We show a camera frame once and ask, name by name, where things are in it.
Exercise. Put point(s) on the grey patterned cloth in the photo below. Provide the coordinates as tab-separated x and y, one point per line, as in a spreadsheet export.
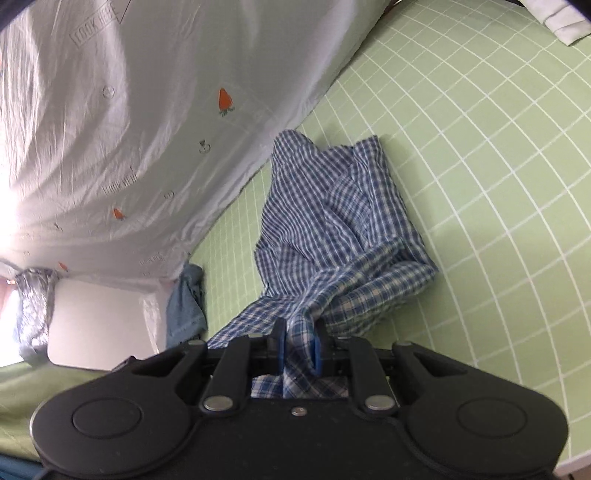
34	314

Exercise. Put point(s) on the white printed bed sheet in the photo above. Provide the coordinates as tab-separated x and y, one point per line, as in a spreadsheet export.
138	138

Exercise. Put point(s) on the blue denim jeans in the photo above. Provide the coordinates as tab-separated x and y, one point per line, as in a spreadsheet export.
184	304

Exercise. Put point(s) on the blue plaid shirt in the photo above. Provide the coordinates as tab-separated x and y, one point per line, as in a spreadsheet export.
314	221

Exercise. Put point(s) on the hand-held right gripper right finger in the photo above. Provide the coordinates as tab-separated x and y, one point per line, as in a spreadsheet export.
317	347

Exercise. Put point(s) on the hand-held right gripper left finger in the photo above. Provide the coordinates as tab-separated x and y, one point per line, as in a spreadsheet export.
279	344

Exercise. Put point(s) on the clear plastic bag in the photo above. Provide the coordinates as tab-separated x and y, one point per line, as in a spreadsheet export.
153	318

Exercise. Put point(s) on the white folded garment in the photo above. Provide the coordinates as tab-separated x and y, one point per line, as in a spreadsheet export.
569	23

